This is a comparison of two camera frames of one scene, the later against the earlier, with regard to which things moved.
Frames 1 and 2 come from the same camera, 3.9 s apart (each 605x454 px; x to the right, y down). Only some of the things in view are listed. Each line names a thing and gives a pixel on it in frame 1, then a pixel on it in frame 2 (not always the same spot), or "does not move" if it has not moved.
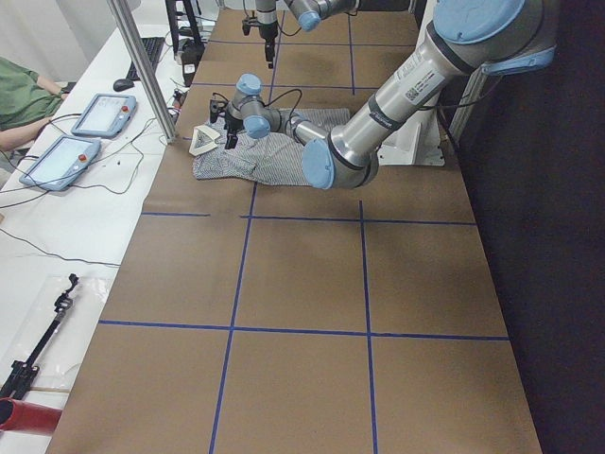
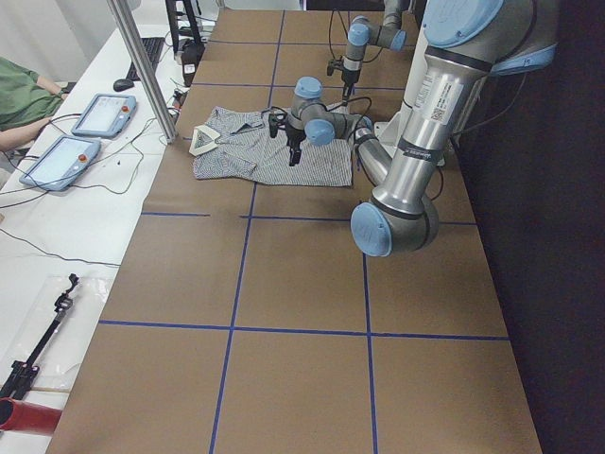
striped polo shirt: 276,159 does not move
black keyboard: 152,47 does not move
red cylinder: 24,416 does not move
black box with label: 191,52 does not move
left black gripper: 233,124 to 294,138
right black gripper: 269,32 to 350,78
